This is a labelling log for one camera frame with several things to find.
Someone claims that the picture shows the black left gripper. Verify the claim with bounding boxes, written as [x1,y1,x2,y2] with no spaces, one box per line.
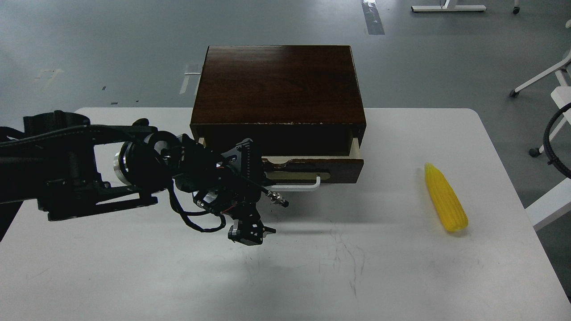
[172,134,290,246]

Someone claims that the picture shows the white drawer handle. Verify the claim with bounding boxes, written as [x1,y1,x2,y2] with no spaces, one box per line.
[265,175,322,192]

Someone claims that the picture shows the dark wooden drawer front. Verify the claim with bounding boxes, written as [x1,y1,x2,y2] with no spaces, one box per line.
[193,132,364,185]

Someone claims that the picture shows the yellow toy corn cob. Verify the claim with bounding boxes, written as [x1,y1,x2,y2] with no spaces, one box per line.
[424,163,469,232]

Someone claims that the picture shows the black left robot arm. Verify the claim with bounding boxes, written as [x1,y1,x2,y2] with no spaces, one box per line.
[0,111,289,246]

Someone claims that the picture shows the dark wooden drawer cabinet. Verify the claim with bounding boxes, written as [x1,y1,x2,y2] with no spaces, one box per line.
[190,45,366,156]

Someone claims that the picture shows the white desk foot bar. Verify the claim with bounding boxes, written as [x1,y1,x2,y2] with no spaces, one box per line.
[411,0,487,13]

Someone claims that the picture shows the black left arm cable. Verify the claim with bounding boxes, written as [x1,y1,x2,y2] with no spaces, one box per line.
[167,187,228,233]

